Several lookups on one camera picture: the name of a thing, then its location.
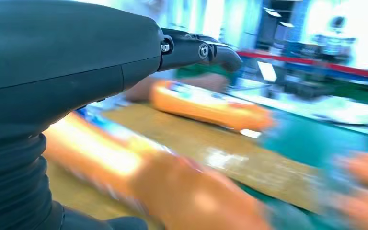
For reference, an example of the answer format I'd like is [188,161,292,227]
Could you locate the person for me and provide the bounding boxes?
[125,0,232,103]

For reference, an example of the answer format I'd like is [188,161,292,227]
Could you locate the blue rack with red beam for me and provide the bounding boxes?
[234,49,368,88]

